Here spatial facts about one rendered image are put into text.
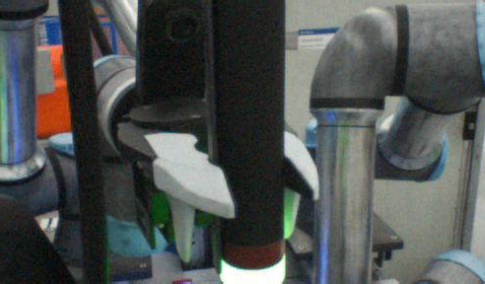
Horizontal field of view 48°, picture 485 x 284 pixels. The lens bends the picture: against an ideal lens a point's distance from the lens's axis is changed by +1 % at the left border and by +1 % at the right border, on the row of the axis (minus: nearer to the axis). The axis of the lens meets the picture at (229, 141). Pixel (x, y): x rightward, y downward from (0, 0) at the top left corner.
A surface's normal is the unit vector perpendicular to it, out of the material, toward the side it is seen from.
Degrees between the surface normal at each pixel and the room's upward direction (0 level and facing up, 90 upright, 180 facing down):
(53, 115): 90
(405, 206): 90
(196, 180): 42
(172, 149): 1
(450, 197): 90
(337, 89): 74
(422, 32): 59
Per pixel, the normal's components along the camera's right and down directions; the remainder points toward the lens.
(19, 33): 0.64, 0.56
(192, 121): 0.39, 0.26
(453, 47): -0.18, 0.11
